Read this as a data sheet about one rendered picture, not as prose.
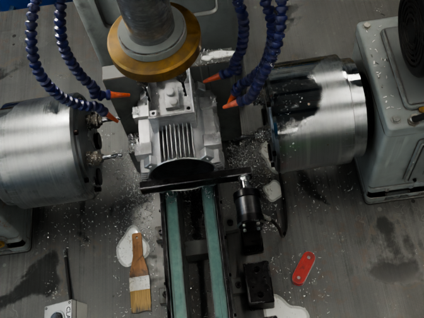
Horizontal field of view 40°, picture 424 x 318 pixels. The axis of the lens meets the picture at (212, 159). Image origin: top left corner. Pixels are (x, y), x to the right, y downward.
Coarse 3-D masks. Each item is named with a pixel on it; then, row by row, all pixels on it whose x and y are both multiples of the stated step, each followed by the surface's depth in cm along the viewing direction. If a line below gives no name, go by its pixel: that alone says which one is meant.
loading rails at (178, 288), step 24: (168, 192) 140; (216, 192) 138; (168, 216) 137; (216, 216) 136; (168, 240) 134; (192, 240) 141; (216, 240) 133; (168, 264) 131; (216, 264) 130; (168, 288) 128; (216, 288) 128; (240, 288) 137; (168, 312) 125; (216, 312) 125
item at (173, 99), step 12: (156, 84) 131; (168, 84) 131; (180, 84) 131; (192, 84) 131; (156, 96) 130; (168, 96) 128; (180, 96) 129; (192, 96) 125; (156, 108) 128; (168, 108) 127; (180, 108) 128; (192, 108) 124; (156, 120) 124; (168, 120) 125; (180, 120) 125; (192, 120) 126; (156, 132) 129
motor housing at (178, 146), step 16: (208, 96) 136; (208, 112) 132; (144, 128) 132; (176, 128) 128; (192, 128) 128; (208, 128) 130; (160, 144) 126; (176, 144) 124; (192, 144) 124; (160, 160) 124; (176, 160) 141; (192, 160) 141; (144, 176) 129; (160, 176) 136; (176, 176) 139
